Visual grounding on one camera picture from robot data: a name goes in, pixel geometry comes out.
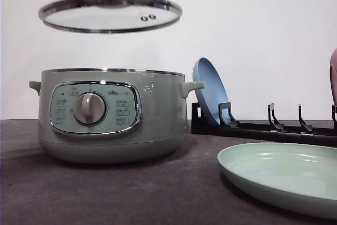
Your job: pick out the glass steamer lid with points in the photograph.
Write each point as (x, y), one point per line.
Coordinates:
(108, 16)

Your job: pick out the green plate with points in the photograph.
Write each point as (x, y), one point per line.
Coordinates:
(298, 175)

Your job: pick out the green electric steamer pot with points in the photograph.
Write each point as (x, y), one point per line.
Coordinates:
(110, 115)

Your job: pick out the blue plate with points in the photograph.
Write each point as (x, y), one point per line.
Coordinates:
(213, 92)

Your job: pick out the pink plate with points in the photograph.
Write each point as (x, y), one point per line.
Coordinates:
(333, 76)

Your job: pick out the black dish rack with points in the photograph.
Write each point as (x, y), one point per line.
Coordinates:
(274, 130)

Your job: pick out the grey table mat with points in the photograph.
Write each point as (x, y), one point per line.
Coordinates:
(187, 186)

